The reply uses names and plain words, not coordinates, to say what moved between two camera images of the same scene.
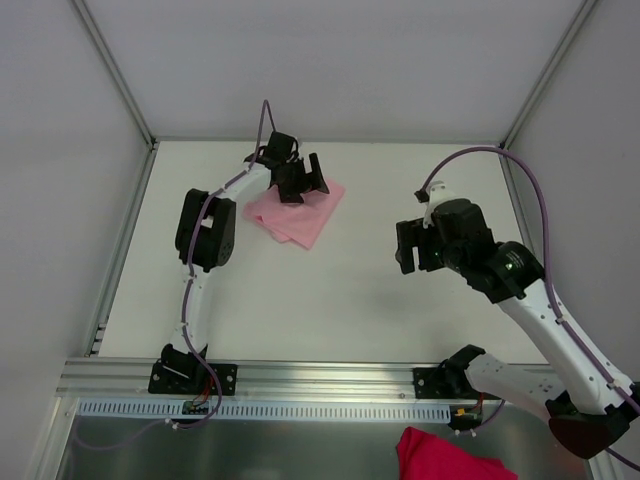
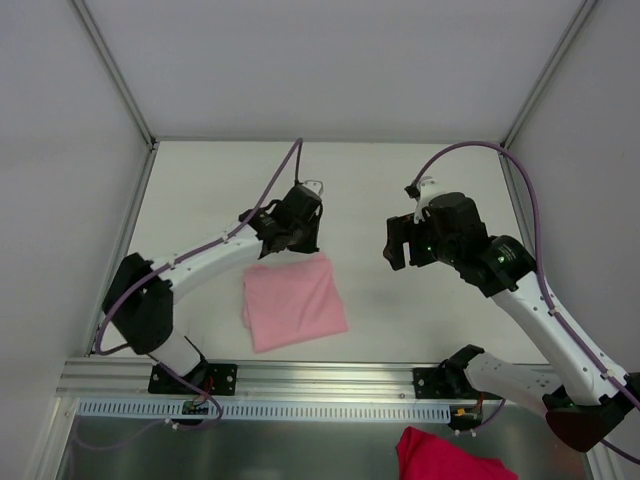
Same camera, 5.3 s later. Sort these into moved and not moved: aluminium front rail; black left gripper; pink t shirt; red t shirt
Moved: black left gripper; pink t shirt
Not moved: aluminium front rail; red t shirt
